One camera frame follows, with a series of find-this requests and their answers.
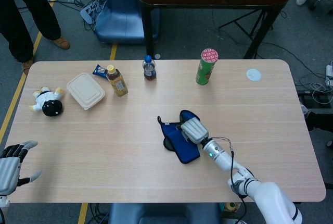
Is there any green chips can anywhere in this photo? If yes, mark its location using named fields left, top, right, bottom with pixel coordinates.
left=195, top=48, right=219, bottom=86

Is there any black and white plush doll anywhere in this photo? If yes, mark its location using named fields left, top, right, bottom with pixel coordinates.
left=28, top=85, right=65, bottom=117

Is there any blue grey robot torso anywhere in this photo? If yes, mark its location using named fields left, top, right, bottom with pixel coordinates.
left=108, top=203, right=222, bottom=224

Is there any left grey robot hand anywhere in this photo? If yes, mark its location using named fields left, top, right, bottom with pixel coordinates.
left=0, top=140, right=42, bottom=196

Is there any cola bottle with blue cap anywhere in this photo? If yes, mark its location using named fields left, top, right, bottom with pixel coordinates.
left=142, top=55, right=158, bottom=82

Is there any beige lidded lunch box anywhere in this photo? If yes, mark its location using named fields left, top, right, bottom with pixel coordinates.
left=66, top=72, right=106, bottom=110

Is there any standing person in black trousers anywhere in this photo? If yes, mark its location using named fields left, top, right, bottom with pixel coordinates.
left=0, top=0, right=62, bottom=63

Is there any office chair base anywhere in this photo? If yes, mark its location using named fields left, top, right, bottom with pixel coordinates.
left=309, top=0, right=333, bottom=16

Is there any brown shoe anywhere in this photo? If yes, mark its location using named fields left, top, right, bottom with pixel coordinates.
left=21, top=57, right=34, bottom=76
left=49, top=35, right=71, bottom=51

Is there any blue snack packet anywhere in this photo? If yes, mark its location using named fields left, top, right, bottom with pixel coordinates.
left=92, top=64, right=109, bottom=79

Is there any yellow tea bottle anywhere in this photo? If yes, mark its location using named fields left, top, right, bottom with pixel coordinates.
left=106, top=65, right=129, bottom=97

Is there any printed white paper sheet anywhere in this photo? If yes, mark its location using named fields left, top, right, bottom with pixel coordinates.
left=80, top=0, right=105, bottom=24

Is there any black trouser leg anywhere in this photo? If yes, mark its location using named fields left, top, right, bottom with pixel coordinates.
left=301, top=104, right=333, bottom=134

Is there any blue cloth with black trim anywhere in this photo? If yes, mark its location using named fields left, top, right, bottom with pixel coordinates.
left=157, top=109, right=201, bottom=165

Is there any black folding stand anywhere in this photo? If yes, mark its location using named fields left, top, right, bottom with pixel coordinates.
left=218, top=9, right=274, bottom=43

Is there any white loose cable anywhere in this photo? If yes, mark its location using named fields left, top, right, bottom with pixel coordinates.
left=298, top=72, right=330, bottom=104

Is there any white power strip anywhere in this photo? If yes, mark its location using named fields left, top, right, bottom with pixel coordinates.
left=325, top=65, right=333, bottom=86

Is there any colourful toy under table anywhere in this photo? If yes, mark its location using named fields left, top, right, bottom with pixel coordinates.
left=220, top=202, right=241, bottom=213

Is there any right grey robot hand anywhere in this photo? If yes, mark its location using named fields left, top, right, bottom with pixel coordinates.
left=176, top=118, right=210, bottom=144

